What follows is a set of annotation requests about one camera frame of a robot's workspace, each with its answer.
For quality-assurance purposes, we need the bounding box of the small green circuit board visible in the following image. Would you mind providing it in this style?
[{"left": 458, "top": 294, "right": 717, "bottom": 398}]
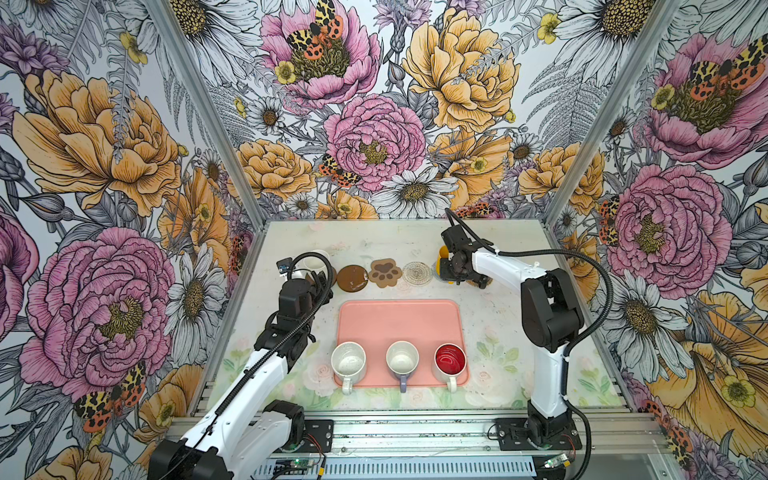
[{"left": 271, "top": 458, "right": 327, "bottom": 480}]

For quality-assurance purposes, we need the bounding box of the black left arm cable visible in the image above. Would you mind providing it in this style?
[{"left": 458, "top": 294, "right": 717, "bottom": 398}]
[{"left": 167, "top": 251, "right": 335, "bottom": 480}]

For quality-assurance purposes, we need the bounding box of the white mug purple handle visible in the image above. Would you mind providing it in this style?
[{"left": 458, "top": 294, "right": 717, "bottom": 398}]
[{"left": 386, "top": 340, "right": 420, "bottom": 393}]

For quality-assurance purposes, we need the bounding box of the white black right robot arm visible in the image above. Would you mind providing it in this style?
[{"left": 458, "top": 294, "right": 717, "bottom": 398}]
[{"left": 437, "top": 225, "right": 584, "bottom": 448}]

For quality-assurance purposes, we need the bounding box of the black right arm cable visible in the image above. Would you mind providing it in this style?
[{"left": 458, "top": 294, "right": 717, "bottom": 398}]
[{"left": 443, "top": 208, "right": 614, "bottom": 480}]

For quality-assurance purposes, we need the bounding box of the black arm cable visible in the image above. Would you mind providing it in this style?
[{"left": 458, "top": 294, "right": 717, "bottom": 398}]
[
  {"left": 167, "top": 251, "right": 335, "bottom": 480},
  {"left": 443, "top": 208, "right": 614, "bottom": 480}
]

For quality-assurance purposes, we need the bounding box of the white mug red inside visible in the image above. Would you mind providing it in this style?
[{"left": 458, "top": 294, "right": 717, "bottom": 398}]
[{"left": 432, "top": 343, "right": 467, "bottom": 393}]

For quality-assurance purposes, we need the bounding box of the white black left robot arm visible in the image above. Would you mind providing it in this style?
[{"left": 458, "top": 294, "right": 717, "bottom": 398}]
[{"left": 147, "top": 252, "right": 335, "bottom": 479}]

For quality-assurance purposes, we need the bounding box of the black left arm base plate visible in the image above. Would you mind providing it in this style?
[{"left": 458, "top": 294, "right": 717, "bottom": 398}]
[{"left": 263, "top": 418, "right": 335, "bottom": 454}]

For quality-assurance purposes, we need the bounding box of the yellow mug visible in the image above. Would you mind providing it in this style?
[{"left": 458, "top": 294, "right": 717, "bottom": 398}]
[{"left": 434, "top": 245, "right": 455, "bottom": 284}]

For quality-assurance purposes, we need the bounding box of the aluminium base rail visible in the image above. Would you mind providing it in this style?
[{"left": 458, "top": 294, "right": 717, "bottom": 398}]
[{"left": 149, "top": 407, "right": 673, "bottom": 460}]

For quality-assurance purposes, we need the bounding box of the scratched round wooden coaster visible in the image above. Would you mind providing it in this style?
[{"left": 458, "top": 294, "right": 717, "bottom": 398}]
[{"left": 336, "top": 265, "right": 369, "bottom": 293}]

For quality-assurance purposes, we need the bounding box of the aluminium corner post left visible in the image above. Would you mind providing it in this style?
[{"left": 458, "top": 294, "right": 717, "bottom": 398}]
[{"left": 147, "top": 1, "right": 267, "bottom": 233}]

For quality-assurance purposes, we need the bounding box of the pink rectangular tray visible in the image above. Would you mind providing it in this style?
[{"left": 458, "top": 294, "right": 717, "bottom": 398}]
[{"left": 337, "top": 299, "right": 465, "bottom": 388}]

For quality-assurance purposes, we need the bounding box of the white vented cable duct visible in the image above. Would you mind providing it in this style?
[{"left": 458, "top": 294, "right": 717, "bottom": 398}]
[{"left": 279, "top": 456, "right": 537, "bottom": 479}]

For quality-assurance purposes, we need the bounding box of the aluminium corner post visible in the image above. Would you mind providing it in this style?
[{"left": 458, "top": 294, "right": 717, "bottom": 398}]
[
  {"left": 543, "top": 0, "right": 681, "bottom": 227},
  {"left": 147, "top": 1, "right": 267, "bottom": 233}
]

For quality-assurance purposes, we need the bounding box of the cork paw print coaster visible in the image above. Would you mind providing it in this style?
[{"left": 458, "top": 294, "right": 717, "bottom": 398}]
[{"left": 368, "top": 258, "right": 403, "bottom": 288}]

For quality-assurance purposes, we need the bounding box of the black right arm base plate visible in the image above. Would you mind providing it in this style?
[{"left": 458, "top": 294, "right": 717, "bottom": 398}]
[{"left": 488, "top": 417, "right": 583, "bottom": 452}]

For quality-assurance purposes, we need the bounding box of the aluminium corner post right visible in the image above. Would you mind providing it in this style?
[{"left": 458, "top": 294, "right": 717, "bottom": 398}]
[{"left": 543, "top": 0, "right": 681, "bottom": 227}]

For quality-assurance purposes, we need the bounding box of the white multicolour woven coaster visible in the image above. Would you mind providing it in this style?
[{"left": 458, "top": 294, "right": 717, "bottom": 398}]
[{"left": 402, "top": 261, "right": 434, "bottom": 286}]

